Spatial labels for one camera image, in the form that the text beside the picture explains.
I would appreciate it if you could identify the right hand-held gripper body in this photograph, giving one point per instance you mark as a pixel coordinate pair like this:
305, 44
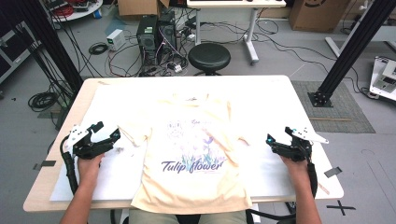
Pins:
299, 149

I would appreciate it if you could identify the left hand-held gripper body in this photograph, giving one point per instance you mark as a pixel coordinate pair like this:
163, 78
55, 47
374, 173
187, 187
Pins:
81, 146

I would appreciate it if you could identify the cream printed t-shirt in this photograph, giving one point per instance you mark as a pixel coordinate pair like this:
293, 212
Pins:
190, 186

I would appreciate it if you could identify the person's right hand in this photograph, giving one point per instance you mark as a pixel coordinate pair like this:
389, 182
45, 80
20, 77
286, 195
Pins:
298, 172

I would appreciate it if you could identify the person's left hand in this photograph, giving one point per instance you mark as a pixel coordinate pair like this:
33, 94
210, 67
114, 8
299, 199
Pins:
88, 171

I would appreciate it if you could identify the white table sheet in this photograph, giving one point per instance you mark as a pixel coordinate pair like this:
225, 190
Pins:
118, 174

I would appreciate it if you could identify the grey tape strip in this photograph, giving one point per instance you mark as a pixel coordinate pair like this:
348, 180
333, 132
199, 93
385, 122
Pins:
46, 164
333, 172

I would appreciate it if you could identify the grey floor mat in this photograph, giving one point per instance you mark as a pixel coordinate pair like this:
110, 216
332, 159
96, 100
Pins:
345, 115

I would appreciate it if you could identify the person's khaki trousers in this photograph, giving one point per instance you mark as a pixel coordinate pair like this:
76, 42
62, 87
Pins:
149, 217

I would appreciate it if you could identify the small white box device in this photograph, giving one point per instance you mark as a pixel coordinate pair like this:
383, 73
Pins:
115, 39

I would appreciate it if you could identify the black metal stand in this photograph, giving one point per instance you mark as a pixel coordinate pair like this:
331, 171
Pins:
53, 46
351, 49

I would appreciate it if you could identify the black computer tower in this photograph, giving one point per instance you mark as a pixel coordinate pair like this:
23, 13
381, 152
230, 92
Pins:
147, 40
167, 34

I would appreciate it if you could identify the white flat device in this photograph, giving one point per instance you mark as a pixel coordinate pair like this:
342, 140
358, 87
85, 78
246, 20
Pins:
384, 79

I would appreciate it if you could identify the black round stool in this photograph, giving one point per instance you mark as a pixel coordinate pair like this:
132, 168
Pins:
209, 56

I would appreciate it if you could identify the white round table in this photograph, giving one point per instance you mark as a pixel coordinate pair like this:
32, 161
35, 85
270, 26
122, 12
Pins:
84, 12

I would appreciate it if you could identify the large cardboard box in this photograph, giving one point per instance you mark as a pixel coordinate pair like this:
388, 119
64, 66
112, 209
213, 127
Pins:
317, 15

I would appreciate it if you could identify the small cardboard box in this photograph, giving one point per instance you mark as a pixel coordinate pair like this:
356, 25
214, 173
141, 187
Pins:
137, 6

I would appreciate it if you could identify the white desk with legs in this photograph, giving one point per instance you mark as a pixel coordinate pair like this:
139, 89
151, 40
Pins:
236, 3

